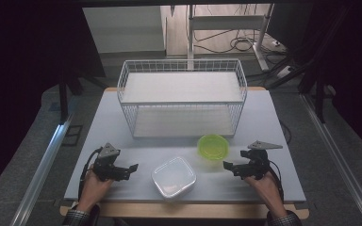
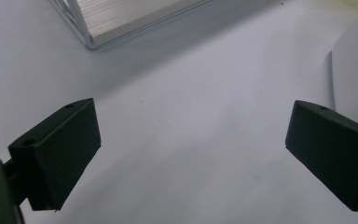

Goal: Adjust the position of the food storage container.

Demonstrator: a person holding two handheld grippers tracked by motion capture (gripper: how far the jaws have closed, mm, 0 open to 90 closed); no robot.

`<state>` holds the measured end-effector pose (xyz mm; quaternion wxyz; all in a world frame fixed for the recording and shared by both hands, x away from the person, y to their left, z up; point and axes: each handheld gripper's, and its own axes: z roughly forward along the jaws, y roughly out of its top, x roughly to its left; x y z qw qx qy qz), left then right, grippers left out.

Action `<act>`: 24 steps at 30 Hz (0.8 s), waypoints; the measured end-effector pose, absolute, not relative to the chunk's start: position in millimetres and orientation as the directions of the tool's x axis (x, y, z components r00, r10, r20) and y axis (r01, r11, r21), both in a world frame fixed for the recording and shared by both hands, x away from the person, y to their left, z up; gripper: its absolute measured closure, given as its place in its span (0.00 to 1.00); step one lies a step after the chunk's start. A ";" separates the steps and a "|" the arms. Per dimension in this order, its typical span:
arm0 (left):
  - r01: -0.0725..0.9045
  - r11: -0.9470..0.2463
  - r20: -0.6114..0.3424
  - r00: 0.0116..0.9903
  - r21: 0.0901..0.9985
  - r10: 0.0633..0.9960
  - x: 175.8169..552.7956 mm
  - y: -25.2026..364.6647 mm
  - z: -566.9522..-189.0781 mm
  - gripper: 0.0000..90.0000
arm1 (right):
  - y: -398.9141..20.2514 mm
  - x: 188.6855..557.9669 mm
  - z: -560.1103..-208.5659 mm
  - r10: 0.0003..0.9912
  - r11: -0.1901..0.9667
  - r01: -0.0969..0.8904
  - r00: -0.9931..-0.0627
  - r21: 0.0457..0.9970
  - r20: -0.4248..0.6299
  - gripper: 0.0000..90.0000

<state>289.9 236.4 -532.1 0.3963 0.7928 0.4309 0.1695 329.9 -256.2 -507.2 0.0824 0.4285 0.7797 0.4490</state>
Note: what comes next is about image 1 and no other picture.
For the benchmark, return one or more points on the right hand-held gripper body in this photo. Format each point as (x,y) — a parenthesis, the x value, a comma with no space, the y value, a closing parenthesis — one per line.
(257,160)

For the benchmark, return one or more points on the white power strip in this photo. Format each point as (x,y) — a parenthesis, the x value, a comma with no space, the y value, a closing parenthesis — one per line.
(285,72)

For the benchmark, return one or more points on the white square lidded container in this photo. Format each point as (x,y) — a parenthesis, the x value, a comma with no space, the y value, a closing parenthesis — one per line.
(173,177)

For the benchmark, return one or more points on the black metal stand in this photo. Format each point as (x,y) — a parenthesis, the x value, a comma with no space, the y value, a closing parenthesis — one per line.
(320,100)
(63,100)

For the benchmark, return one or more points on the white metal desk frame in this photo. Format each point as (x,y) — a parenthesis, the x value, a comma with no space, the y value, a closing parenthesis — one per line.
(229,22)

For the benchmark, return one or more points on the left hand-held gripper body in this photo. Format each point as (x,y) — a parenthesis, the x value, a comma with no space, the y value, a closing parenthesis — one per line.
(106,160)

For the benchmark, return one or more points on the person's right hand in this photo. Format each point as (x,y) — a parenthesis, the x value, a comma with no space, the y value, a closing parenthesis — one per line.
(267,193)

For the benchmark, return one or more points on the person's left hand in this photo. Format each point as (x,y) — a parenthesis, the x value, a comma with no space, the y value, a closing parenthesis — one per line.
(94,191)

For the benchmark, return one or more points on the aluminium floor rail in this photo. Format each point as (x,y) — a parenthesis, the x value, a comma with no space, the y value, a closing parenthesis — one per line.
(339,157)
(41,172)

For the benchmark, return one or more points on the white cabinet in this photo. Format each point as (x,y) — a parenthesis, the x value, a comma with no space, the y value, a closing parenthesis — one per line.
(124,29)

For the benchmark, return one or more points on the black floor frame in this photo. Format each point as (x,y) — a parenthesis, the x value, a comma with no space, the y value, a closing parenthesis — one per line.
(72,135)

